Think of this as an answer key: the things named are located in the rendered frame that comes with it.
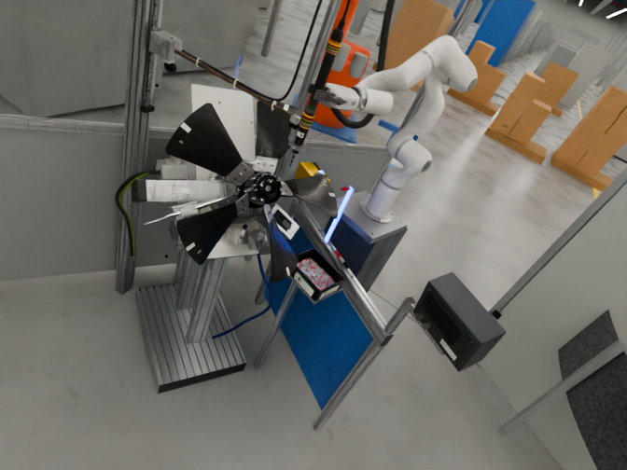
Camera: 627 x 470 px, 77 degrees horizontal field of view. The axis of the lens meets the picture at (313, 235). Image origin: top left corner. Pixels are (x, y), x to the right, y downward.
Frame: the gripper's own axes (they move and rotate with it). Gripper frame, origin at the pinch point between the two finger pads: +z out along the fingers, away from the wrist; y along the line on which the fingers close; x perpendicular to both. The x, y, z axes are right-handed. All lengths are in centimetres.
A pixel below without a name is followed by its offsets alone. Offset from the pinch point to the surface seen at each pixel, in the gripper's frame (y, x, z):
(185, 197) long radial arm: 6, -48, 34
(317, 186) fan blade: 1.7, -39.9, -18.1
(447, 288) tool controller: -63, -34, -33
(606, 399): -112, -81, -143
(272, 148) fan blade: 8.4, -27.3, 4.1
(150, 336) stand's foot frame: 18, -150, 34
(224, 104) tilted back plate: 39.1, -26.6, 13.3
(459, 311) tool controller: -71, -34, -31
